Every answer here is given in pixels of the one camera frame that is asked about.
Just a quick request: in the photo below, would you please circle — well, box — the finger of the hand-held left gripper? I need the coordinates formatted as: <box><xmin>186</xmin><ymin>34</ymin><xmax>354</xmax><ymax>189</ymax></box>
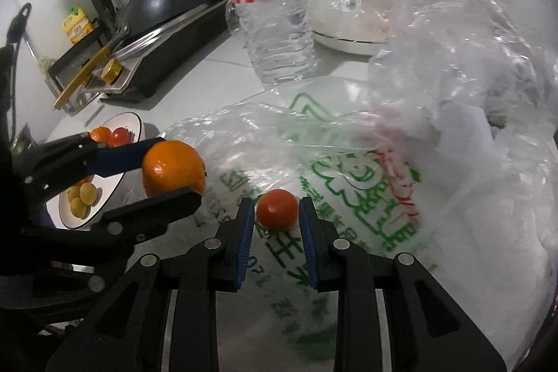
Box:
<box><xmin>89</xmin><ymin>187</ymin><xmax>203</xmax><ymax>247</ymax></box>
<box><xmin>16</xmin><ymin>132</ymin><xmax>168</xmax><ymax>199</ymax></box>

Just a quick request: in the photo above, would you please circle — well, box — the crumpled clear plastic bag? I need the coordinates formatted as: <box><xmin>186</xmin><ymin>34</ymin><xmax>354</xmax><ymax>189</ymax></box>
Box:
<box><xmin>368</xmin><ymin>0</ymin><xmax>558</xmax><ymax>360</ymax></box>

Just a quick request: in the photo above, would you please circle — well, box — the red cherry tomato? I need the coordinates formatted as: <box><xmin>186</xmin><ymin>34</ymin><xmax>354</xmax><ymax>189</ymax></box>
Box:
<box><xmin>255</xmin><ymin>189</ymin><xmax>300</xmax><ymax>231</ymax></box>
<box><xmin>109</xmin><ymin>127</ymin><xmax>134</xmax><ymax>149</ymax></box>

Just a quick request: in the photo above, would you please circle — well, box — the green printed plastic bag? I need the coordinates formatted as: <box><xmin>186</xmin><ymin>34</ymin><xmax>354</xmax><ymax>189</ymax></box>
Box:
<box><xmin>159</xmin><ymin>76</ymin><xmax>442</xmax><ymax>372</ymax></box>

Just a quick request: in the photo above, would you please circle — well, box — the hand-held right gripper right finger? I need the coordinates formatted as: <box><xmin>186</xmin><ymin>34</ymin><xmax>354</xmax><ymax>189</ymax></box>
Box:
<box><xmin>297</xmin><ymin>196</ymin><xmax>509</xmax><ymax>372</ymax></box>

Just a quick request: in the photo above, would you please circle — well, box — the white plate with dark rim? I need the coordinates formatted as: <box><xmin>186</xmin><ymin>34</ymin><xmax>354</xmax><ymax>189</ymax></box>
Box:
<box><xmin>46</xmin><ymin>112</ymin><xmax>145</xmax><ymax>230</ymax></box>

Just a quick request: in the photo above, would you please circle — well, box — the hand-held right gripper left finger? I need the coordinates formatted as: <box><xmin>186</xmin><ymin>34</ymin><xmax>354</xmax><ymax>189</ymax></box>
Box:
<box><xmin>46</xmin><ymin>197</ymin><xmax>256</xmax><ymax>372</ymax></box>

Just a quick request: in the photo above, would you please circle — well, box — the clear water bottle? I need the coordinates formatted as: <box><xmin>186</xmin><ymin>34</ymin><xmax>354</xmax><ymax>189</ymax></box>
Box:
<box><xmin>221</xmin><ymin>0</ymin><xmax>318</xmax><ymax>85</ymax></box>

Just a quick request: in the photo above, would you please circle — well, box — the yellow detergent bottle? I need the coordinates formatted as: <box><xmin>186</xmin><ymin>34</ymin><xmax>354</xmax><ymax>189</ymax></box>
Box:
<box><xmin>61</xmin><ymin>3</ymin><xmax>95</xmax><ymax>46</ymax></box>

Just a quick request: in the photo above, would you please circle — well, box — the steel induction cooker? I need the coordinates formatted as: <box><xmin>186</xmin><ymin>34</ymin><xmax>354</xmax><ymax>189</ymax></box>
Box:
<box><xmin>65</xmin><ymin>0</ymin><xmax>239</xmax><ymax>115</ymax></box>

